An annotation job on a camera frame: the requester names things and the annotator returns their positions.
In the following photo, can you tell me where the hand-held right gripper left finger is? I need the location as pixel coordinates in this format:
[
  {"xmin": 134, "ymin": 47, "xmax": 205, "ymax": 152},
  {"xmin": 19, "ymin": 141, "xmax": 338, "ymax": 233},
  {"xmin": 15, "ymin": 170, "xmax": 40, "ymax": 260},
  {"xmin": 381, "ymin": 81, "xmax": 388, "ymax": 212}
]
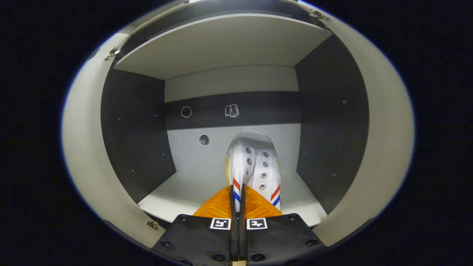
[{"xmin": 153, "ymin": 185, "xmax": 240, "ymax": 266}]

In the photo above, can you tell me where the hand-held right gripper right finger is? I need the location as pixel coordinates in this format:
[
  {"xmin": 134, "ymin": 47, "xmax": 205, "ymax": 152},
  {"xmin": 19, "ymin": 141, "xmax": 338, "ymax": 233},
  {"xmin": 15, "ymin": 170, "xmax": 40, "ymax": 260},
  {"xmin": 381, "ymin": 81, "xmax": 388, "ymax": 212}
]
[{"xmin": 239, "ymin": 185, "xmax": 327, "ymax": 266}]

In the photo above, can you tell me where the white striped shoe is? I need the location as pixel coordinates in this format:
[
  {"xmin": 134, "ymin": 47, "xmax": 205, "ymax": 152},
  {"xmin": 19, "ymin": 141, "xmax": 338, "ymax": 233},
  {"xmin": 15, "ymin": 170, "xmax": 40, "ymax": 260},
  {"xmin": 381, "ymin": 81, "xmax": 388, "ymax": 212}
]
[{"xmin": 225, "ymin": 127, "xmax": 282, "ymax": 213}]

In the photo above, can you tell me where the white shoe cabinet door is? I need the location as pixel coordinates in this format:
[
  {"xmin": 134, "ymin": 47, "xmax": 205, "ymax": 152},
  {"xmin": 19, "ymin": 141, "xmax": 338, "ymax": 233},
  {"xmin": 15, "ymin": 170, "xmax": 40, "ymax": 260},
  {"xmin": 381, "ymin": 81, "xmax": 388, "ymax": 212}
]
[
  {"xmin": 312, "ymin": 6, "xmax": 415, "ymax": 247},
  {"xmin": 61, "ymin": 33, "xmax": 167, "ymax": 249}
]

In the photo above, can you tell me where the white shoe cabinet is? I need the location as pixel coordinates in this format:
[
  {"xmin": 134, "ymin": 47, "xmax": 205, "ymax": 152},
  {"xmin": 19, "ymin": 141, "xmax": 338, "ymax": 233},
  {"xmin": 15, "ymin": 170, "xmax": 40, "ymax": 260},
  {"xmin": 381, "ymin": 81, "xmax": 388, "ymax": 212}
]
[{"xmin": 101, "ymin": 0, "xmax": 370, "ymax": 228}]

